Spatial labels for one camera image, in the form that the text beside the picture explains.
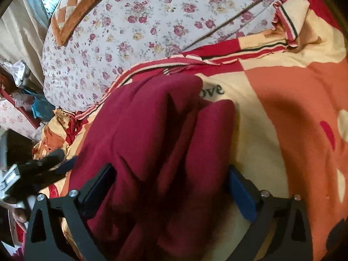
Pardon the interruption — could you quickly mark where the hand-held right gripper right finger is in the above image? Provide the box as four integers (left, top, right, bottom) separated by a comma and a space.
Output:
228, 164, 313, 261

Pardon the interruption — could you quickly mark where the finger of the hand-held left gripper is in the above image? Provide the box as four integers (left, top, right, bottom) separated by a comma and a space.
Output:
21, 149, 66, 177
54, 156, 79, 175

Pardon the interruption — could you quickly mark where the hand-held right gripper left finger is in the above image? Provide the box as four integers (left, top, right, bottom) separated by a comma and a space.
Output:
26, 163, 117, 261

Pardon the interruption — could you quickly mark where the dark red garment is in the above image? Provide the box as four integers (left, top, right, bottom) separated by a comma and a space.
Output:
67, 73, 237, 261

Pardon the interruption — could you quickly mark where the person's left hand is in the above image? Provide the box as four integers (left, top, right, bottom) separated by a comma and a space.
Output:
12, 207, 29, 224

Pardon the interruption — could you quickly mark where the floral cloth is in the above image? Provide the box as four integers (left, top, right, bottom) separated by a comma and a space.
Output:
0, 100, 41, 139

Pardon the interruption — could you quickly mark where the blue plastic bag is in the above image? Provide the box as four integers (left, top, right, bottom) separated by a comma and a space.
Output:
23, 87, 55, 120

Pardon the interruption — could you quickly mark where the printed red yellow blanket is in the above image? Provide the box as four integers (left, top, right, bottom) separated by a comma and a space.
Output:
33, 0, 348, 261

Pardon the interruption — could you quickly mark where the beige curtain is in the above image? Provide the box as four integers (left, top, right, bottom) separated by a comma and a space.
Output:
0, 0, 52, 87

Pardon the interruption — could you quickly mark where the orange quilted cushion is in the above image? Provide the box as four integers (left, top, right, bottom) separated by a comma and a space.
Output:
50, 0, 115, 47

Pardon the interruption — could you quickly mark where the floral bed sheet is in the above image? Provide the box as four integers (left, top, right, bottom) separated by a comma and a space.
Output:
41, 0, 318, 112

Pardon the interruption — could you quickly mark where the red wooden frame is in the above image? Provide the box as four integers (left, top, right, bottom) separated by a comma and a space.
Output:
0, 85, 42, 129

